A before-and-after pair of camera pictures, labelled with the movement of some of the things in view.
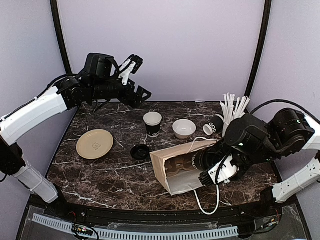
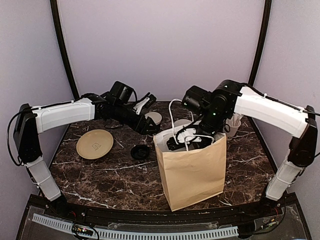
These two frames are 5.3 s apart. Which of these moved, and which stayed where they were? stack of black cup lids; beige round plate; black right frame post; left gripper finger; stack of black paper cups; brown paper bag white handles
Moved: brown paper bag white handles; left gripper finger
Stayed: beige round plate; stack of black cup lids; stack of black paper cups; black right frame post
